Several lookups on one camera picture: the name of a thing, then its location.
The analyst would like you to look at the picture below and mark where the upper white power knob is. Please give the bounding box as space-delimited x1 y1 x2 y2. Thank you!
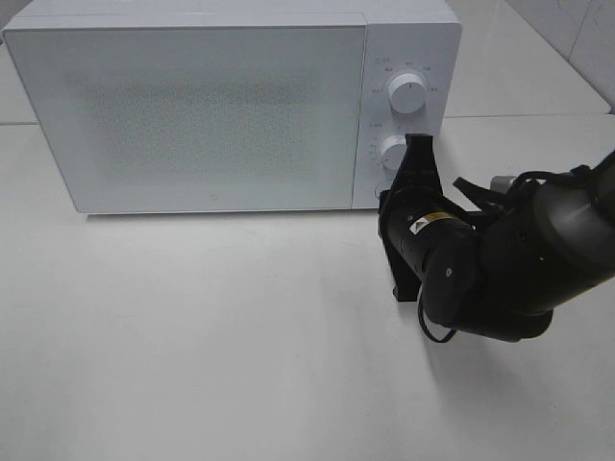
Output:
387 69 428 114

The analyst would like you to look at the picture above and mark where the white microwave door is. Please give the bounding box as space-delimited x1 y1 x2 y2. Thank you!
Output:
5 27 364 214

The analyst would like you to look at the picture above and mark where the white microwave oven body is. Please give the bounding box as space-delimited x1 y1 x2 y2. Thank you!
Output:
2 1 462 210

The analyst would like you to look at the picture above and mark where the round white door button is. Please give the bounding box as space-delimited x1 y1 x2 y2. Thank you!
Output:
375 182 388 200

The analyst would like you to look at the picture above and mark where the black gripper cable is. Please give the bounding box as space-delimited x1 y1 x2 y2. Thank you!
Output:
415 287 457 345

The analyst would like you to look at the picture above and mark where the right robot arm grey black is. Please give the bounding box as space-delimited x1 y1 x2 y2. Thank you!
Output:
378 134 614 342

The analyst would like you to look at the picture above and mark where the white timer knob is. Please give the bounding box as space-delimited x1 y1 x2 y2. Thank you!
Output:
380 135 407 171

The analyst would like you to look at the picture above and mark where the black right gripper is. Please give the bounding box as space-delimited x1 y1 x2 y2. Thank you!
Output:
378 134 480 330

